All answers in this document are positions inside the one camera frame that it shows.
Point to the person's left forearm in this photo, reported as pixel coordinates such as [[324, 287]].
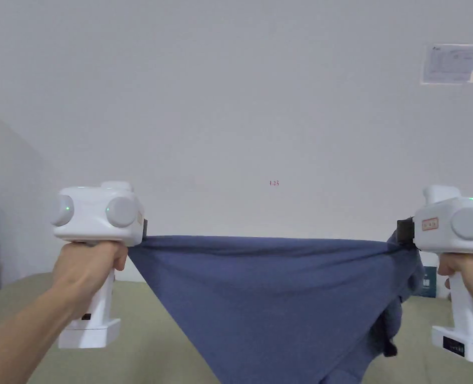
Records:
[[18, 326]]

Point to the dark box with label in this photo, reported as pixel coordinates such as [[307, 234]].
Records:
[[429, 282]]

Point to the person's left hand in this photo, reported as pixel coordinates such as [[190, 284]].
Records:
[[86, 272]]

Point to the person's right hand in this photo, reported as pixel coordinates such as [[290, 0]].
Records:
[[470, 270]]

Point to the bed with beige sheet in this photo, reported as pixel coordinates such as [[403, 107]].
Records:
[[148, 340]]

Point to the white paper notice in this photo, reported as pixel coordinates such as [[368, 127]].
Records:
[[450, 64]]

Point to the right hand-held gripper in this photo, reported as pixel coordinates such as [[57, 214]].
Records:
[[456, 228]]

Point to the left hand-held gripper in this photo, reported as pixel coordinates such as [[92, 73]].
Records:
[[88, 218]]

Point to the dark blue shirt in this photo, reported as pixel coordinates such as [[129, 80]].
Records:
[[268, 300]]

